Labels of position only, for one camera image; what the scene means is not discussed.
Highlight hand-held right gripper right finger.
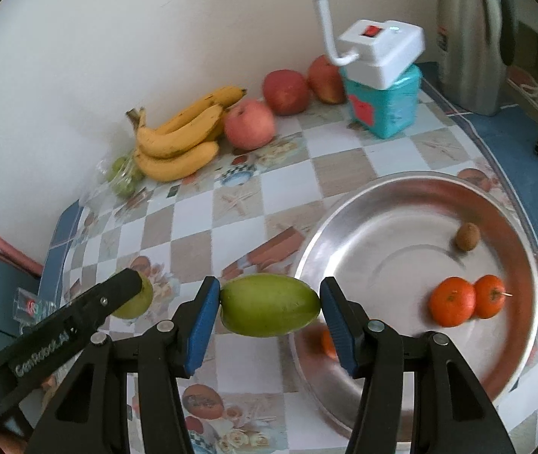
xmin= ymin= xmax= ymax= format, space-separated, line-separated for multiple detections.
xmin=320 ymin=277 xmax=518 ymax=454

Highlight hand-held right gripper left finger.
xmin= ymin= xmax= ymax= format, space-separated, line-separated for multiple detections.
xmin=27 ymin=275 xmax=221 ymax=454

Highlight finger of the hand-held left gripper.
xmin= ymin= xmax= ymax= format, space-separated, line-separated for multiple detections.
xmin=67 ymin=268 xmax=143 ymax=326

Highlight green pear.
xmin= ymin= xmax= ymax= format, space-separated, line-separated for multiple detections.
xmin=110 ymin=272 xmax=154 ymax=320

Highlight green mango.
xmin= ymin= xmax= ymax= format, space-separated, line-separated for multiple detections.
xmin=219 ymin=273 xmax=321 ymax=338

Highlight orange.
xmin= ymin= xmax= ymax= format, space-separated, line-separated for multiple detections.
xmin=473 ymin=274 xmax=507 ymax=320
xmin=429 ymin=277 xmax=477 ymax=328

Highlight round steel basin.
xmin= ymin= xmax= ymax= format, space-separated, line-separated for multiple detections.
xmin=289 ymin=171 xmax=538 ymax=440

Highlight brown kiwi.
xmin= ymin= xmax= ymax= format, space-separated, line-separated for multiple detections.
xmin=455 ymin=222 xmax=481 ymax=252

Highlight small clear plastic box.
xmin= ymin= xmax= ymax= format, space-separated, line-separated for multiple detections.
xmin=12 ymin=288 xmax=58 ymax=334

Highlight checkered printed tablecloth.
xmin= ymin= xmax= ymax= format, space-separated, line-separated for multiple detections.
xmin=63 ymin=90 xmax=535 ymax=454

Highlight pink bar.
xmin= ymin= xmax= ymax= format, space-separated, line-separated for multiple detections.
xmin=0 ymin=226 xmax=45 ymax=276

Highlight bag of small green jujubes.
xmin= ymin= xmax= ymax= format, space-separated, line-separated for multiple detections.
xmin=101 ymin=154 xmax=147 ymax=199

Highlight yellow banana bunch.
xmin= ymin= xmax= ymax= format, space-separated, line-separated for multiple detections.
xmin=125 ymin=85 xmax=247 ymax=182

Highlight pink apple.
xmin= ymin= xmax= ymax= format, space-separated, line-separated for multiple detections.
xmin=223 ymin=98 xmax=276 ymax=151

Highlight teal plastic box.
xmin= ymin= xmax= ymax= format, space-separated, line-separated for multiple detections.
xmin=342 ymin=64 xmax=422 ymax=140

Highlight dark red apple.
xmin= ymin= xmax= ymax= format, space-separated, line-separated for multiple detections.
xmin=307 ymin=55 xmax=346 ymax=105
xmin=262 ymin=70 xmax=310 ymax=115

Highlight white power strip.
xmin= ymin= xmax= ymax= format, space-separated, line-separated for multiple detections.
xmin=337 ymin=19 xmax=426 ymax=90

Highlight steel thermos jug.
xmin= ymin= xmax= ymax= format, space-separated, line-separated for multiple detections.
xmin=438 ymin=0 xmax=519 ymax=117

